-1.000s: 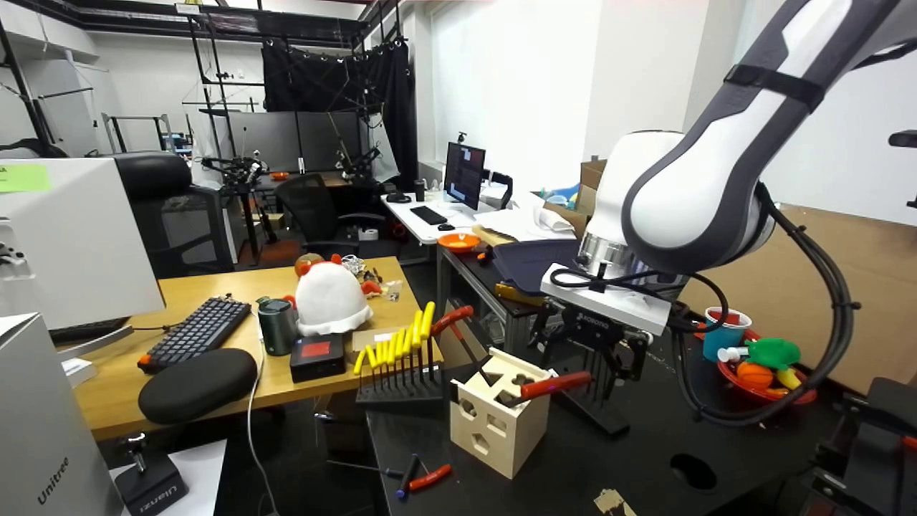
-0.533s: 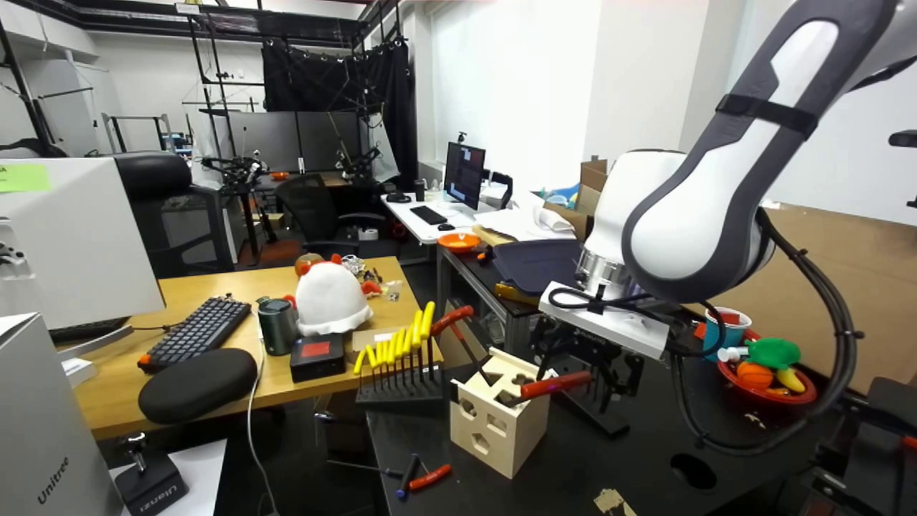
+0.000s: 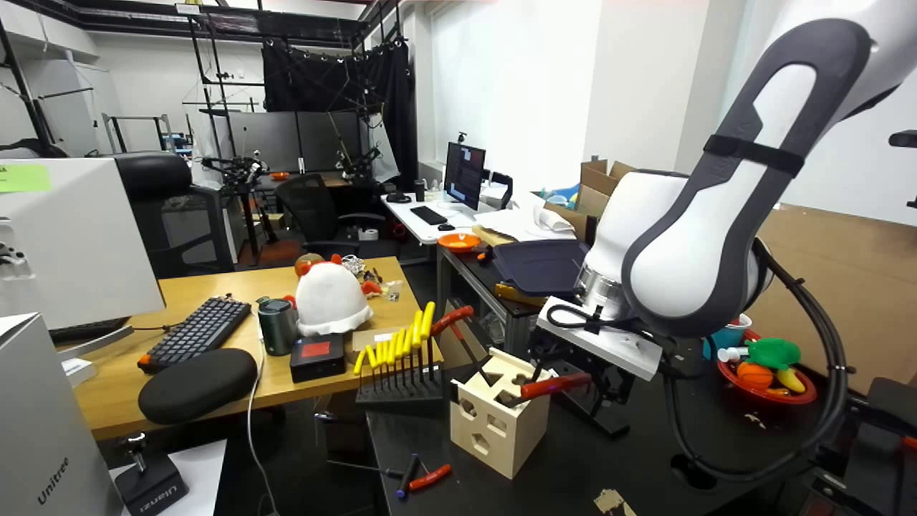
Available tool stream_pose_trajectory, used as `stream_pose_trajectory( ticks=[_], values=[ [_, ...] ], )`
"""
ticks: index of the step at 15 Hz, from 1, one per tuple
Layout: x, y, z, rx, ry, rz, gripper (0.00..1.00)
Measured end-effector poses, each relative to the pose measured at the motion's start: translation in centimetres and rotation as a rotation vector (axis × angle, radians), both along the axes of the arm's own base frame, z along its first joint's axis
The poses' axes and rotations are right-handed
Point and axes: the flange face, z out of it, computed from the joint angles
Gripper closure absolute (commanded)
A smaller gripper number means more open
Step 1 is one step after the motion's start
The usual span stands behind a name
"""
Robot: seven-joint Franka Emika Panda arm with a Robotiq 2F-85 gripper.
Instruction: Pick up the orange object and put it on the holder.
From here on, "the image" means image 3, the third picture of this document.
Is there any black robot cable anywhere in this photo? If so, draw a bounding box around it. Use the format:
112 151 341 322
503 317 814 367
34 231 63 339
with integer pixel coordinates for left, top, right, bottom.
542 238 855 486

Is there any black hanging cloth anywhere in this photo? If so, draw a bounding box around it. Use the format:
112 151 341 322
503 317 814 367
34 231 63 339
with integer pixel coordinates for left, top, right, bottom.
262 36 418 184

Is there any blue storage bin lid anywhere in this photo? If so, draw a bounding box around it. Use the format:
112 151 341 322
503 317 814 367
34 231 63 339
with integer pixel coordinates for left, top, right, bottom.
513 238 593 302

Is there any large cardboard sheet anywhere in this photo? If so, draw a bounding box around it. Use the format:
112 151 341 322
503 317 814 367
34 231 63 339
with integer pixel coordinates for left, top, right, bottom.
758 200 917 399

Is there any white monitor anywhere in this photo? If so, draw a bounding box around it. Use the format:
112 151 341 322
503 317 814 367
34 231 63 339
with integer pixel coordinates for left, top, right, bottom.
0 155 166 339

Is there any slim black keyboard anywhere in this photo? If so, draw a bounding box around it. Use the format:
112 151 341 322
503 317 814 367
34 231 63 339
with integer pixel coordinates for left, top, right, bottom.
411 204 458 231

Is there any black desktop monitor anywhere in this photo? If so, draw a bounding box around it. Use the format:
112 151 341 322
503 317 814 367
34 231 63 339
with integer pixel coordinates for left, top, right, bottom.
441 140 494 213

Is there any open cardboard box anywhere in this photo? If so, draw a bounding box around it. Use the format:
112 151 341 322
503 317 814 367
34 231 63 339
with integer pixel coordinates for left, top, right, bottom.
577 155 640 218

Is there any green toy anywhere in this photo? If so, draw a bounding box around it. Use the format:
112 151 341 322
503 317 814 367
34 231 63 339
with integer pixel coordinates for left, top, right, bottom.
745 334 805 375

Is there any black stand with white label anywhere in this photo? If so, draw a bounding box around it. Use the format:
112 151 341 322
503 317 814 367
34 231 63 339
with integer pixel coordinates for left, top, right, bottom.
562 389 638 442

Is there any orange handled bar clamp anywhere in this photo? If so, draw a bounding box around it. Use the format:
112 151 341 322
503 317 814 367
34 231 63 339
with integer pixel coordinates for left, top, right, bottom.
324 456 458 505

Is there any orange round object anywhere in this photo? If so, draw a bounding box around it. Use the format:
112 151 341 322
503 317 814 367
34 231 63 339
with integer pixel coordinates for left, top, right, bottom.
292 248 327 280

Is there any white helmet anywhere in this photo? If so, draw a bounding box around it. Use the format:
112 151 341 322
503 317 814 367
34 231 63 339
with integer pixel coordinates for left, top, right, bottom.
292 261 375 339

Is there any red bowl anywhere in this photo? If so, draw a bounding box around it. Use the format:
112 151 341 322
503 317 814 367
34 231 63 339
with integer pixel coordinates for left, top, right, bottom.
713 352 824 409

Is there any black office chair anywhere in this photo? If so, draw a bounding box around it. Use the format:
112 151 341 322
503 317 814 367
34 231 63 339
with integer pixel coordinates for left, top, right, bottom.
112 151 241 280
276 175 384 251

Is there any small rectangular box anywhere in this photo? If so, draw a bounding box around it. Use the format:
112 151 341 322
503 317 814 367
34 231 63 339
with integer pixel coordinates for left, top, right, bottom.
291 333 350 383

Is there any wooden desk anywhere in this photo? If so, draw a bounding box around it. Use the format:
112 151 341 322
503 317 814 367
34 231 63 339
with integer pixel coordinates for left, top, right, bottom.
73 251 424 442

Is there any white cable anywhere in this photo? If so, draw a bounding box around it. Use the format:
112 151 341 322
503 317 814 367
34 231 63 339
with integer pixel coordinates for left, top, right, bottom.
243 375 282 516

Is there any green sticky note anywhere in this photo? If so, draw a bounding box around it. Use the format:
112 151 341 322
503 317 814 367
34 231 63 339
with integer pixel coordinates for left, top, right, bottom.
0 160 57 198

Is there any black cushion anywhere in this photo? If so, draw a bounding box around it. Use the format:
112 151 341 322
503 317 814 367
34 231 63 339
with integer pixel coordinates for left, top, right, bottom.
135 346 262 426

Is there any blue cup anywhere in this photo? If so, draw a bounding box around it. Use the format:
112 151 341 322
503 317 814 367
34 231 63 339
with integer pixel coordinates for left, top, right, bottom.
703 313 758 363

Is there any orange toy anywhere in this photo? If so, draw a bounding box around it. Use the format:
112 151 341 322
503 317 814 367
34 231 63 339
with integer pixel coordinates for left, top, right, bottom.
734 359 776 392

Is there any dark green mug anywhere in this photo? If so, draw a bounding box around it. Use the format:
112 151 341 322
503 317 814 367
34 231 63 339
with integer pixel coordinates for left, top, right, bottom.
256 291 305 359

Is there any blue plastic bag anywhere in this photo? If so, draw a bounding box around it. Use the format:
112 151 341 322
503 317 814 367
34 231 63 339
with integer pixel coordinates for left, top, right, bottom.
540 180 584 213

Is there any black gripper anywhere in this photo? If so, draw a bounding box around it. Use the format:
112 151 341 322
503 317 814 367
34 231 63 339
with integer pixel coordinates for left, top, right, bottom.
569 360 643 429

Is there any black orange clamp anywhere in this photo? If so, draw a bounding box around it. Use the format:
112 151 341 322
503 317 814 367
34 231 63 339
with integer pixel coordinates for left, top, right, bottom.
821 399 917 516

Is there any yellow toy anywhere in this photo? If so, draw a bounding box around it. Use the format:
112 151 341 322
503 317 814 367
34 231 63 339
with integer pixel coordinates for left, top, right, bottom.
775 363 812 395

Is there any wooden shape sorter cube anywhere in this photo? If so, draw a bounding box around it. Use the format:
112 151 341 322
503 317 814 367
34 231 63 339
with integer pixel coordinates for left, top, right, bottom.
448 346 556 485

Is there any black hex key stand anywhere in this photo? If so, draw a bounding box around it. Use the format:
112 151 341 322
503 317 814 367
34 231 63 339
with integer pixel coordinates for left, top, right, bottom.
352 340 458 415

